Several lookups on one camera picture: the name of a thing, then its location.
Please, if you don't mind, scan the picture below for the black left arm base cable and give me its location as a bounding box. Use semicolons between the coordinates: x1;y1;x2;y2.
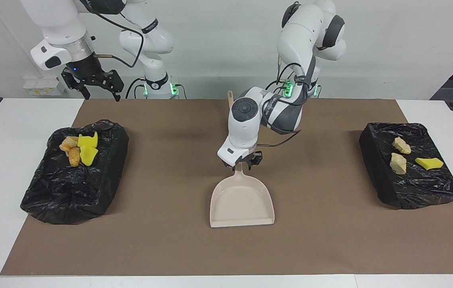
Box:
265;78;291;94

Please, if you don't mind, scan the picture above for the pale wedge bread piece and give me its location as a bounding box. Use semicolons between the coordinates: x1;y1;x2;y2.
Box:
59;136;79;152

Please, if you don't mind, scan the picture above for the orange croissant piece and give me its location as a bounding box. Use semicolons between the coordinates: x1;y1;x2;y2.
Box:
390;152;407;175

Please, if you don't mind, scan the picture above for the bin with taut black bag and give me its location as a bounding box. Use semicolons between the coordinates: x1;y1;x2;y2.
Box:
359;122;453;210

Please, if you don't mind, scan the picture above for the pale bread chunk tan crust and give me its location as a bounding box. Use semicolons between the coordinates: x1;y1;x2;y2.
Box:
392;137;412;155

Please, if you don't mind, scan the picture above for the beige plastic dustpan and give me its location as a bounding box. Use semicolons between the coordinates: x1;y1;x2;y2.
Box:
210;162;275;228

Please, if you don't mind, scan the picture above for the brown table mat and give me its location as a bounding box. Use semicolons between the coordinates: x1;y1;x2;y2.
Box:
0;99;453;276

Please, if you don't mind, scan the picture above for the white wall socket box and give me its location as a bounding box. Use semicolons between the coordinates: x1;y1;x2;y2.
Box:
23;77;67;96

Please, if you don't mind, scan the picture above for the yellow sponge with green back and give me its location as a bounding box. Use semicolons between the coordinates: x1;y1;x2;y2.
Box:
415;157;444;170

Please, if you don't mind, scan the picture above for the black right arm base cable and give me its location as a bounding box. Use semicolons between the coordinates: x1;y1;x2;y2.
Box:
126;77;147;99

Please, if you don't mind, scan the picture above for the black arm base cable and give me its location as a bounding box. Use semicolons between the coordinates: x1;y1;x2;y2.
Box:
265;78;291;94
126;77;147;99

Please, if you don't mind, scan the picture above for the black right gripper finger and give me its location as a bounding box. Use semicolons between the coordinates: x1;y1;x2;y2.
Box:
106;70;125;102
62;71;91;101

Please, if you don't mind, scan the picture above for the yellow sponge piece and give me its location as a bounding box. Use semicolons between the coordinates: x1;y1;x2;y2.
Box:
77;131;99;148
80;145;99;166

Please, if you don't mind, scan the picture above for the bin with crumpled black bag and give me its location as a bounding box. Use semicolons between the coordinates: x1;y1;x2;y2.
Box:
20;119;130;225

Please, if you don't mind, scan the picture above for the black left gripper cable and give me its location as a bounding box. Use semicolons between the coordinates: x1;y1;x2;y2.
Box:
256;56;313;148

